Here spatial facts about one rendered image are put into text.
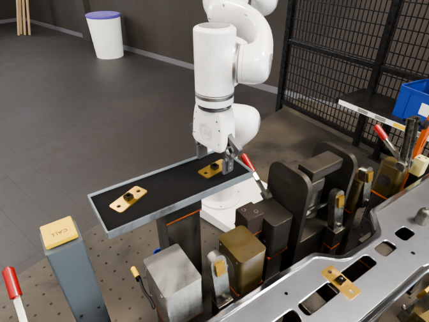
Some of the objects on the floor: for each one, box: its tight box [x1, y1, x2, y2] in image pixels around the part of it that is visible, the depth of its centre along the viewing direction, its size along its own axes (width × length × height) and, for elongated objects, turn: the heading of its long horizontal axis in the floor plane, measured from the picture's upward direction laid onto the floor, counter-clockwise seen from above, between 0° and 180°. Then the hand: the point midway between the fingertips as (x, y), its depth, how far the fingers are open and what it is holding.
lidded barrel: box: [85, 11, 124, 59], centre depth 547 cm, size 59×56×69 cm
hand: (214, 160), depth 78 cm, fingers open, 8 cm apart
